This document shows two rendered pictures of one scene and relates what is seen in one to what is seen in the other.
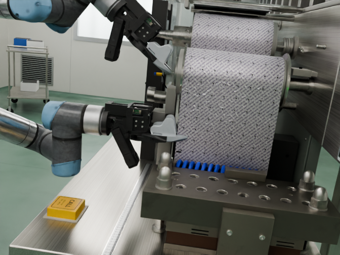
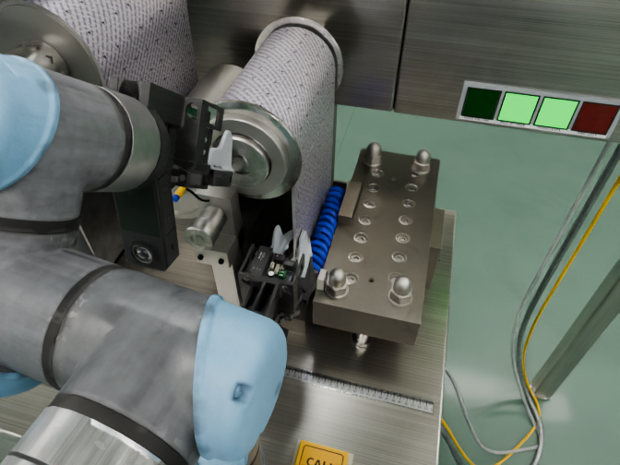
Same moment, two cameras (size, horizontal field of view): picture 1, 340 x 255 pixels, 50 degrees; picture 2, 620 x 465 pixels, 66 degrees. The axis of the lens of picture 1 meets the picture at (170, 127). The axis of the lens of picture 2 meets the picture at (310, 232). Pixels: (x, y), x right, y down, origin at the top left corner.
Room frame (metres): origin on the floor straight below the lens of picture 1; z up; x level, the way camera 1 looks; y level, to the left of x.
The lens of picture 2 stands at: (0.77, 0.45, 1.61)
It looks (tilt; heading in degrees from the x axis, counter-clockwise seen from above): 46 degrees down; 280
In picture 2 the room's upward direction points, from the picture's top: straight up
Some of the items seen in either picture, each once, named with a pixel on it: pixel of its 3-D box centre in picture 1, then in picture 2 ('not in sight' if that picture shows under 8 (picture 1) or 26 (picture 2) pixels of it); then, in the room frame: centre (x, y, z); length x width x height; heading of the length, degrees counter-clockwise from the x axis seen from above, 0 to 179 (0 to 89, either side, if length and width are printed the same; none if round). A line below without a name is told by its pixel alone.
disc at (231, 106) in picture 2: (183, 72); (244, 153); (0.93, -0.02, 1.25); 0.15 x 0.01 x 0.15; 176
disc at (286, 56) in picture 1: (282, 83); (298, 64); (0.92, -0.27, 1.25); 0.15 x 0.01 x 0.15; 176
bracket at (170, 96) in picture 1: (160, 139); (225, 275); (0.97, 0.02, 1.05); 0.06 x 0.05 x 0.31; 86
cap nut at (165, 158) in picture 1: (165, 161); (337, 280); (0.81, 0.00, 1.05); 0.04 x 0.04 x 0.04
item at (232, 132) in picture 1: (224, 134); (315, 184); (0.86, -0.14, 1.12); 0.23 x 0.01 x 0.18; 86
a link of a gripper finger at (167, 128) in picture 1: (169, 129); (302, 245); (0.86, 0.00, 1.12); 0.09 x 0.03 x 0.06; 84
